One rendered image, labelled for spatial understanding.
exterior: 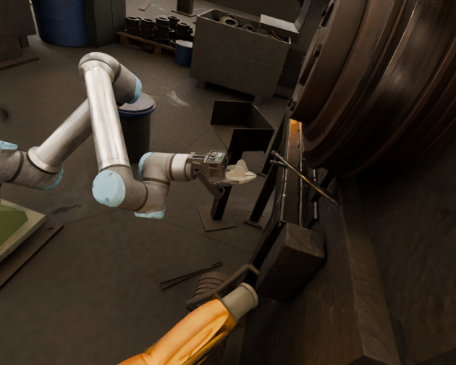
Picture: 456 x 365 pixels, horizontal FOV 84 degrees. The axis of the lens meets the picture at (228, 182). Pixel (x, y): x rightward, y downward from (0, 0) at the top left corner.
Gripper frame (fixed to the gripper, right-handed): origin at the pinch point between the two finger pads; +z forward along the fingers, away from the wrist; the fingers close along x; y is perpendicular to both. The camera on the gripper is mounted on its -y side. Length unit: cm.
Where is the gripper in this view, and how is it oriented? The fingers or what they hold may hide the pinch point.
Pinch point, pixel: (252, 178)
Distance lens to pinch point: 79.8
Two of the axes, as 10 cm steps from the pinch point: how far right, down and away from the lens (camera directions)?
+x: 2.4, -5.9, 7.7
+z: 9.7, 0.8, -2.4
